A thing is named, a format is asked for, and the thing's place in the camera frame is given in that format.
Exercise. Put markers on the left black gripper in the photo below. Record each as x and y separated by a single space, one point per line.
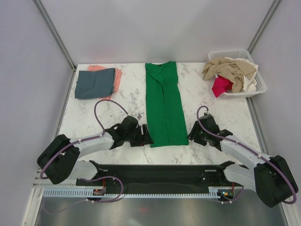
143 139

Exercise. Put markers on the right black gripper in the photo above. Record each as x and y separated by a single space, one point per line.
193 134

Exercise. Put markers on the green polo shirt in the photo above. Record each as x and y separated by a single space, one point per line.
164 112

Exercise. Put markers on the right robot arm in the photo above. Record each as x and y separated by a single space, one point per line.
270 177

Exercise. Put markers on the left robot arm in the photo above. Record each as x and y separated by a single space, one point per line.
59 161

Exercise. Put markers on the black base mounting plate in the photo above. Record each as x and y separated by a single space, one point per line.
159 178

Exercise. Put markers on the magenta t shirt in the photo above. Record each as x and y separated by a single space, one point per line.
221 85

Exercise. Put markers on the folded salmon t shirt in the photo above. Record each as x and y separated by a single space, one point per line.
118 74

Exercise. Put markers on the cream white t shirt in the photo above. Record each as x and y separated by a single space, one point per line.
244 83

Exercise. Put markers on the folded blue-grey t shirt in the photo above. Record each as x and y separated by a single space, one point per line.
95 84

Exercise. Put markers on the beige t shirt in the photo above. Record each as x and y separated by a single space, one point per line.
225 68

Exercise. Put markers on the white plastic laundry basket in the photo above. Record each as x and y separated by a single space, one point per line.
260 86

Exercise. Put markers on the white slotted cable duct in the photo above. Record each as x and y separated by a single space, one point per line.
210 193

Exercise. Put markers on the right aluminium frame post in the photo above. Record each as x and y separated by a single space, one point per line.
263 25

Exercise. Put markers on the aluminium frame post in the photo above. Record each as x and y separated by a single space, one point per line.
263 25
49 23

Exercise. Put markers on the left aluminium frame post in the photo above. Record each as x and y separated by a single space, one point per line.
49 23

